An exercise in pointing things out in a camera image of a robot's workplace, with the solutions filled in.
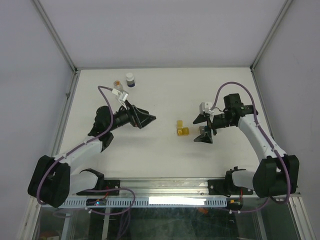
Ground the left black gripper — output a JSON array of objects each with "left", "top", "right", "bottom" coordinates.
[{"left": 107, "top": 99, "right": 156, "bottom": 132}]

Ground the clear orange pill bottle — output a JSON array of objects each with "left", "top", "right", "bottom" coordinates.
[{"left": 113, "top": 80, "right": 124, "bottom": 92}]

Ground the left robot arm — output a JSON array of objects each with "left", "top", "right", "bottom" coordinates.
[{"left": 27, "top": 101, "right": 156, "bottom": 208}]

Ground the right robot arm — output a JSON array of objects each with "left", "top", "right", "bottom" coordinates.
[{"left": 193, "top": 93, "right": 300, "bottom": 198}]

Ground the white cap pill bottle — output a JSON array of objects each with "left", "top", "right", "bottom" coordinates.
[{"left": 125, "top": 72, "right": 136, "bottom": 88}]

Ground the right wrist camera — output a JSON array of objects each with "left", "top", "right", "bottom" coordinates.
[{"left": 199, "top": 101, "right": 214, "bottom": 122}]

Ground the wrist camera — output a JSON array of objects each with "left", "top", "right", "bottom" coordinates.
[
  {"left": 111, "top": 88, "right": 129, "bottom": 109},
  {"left": 199, "top": 101, "right": 214, "bottom": 122}
]

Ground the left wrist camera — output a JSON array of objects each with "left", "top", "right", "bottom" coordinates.
[{"left": 111, "top": 88, "right": 129, "bottom": 109}]

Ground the right black mount plate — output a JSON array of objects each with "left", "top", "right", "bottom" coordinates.
[{"left": 207, "top": 178, "right": 253, "bottom": 197}]

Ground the black mount plate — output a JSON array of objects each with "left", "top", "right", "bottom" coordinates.
[
  {"left": 207, "top": 178, "right": 253, "bottom": 197},
  {"left": 76, "top": 179, "right": 121, "bottom": 196}
]

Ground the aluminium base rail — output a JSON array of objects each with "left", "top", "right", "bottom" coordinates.
[{"left": 30, "top": 176, "right": 301, "bottom": 199}]

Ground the left black mount plate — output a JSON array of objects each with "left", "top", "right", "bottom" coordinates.
[{"left": 76, "top": 179, "right": 121, "bottom": 196}]

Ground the white slotted cable duct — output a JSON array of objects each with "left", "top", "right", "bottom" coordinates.
[{"left": 60, "top": 196, "right": 227, "bottom": 209}]

